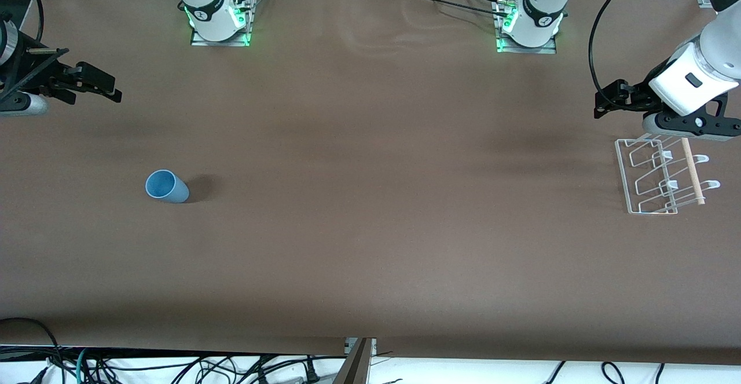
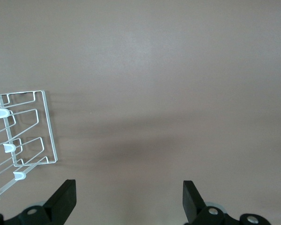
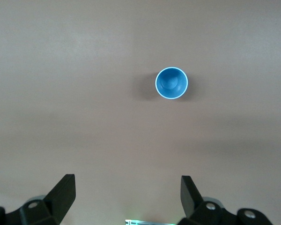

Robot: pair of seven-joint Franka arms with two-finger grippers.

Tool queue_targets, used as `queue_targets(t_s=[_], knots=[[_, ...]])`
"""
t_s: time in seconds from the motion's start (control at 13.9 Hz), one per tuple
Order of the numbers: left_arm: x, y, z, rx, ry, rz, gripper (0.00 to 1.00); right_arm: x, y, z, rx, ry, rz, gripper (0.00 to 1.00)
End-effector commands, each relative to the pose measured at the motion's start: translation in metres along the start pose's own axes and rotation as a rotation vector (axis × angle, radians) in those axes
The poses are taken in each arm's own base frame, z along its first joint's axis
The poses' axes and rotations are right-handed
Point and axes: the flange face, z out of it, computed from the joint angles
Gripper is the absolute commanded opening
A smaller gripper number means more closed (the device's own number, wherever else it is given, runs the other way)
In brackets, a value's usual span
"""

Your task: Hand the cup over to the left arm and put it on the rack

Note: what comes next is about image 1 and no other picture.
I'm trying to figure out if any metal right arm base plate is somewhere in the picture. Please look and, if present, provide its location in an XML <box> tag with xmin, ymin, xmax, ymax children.
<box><xmin>190</xmin><ymin>0</ymin><xmax>254</xmax><ymax>47</ymax></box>

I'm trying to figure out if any dark wooden beam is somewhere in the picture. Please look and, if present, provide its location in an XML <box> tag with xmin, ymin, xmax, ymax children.
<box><xmin>332</xmin><ymin>338</ymin><xmax>375</xmax><ymax>384</ymax></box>

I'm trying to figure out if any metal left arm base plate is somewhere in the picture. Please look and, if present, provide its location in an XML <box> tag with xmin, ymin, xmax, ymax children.
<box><xmin>496</xmin><ymin>0</ymin><xmax>558</xmax><ymax>55</ymax></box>

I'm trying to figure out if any black curved arm cable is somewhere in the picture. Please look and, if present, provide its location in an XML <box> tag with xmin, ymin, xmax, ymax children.
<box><xmin>22</xmin><ymin>0</ymin><xmax>46</xmax><ymax>43</ymax></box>

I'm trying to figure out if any brown paper table cover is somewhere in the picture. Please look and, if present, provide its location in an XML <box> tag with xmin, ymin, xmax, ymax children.
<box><xmin>0</xmin><ymin>0</ymin><xmax>741</xmax><ymax>367</ymax></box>

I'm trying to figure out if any black looping arm cable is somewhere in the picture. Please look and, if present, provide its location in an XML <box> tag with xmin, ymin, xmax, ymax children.
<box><xmin>588</xmin><ymin>0</ymin><xmax>648</xmax><ymax>98</ymax></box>

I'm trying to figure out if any blue plastic cup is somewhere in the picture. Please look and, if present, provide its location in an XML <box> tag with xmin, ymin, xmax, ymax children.
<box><xmin>145</xmin><ymin>169</ymin><xmax>190</xmax><ymax>204</ymax></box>

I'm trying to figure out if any black arched floor cable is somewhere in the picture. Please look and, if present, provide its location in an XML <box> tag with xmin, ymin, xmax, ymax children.
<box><xmin>0</xmin><ymin>317</ymin><xmax>65</xmax><ymax>384</ymax></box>

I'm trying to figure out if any long black base cable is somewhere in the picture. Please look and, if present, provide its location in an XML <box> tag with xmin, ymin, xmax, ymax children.
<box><xmin>385</xmin><ymin>0</ymin><xmax>513</xmax><ymax>19</ymax></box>

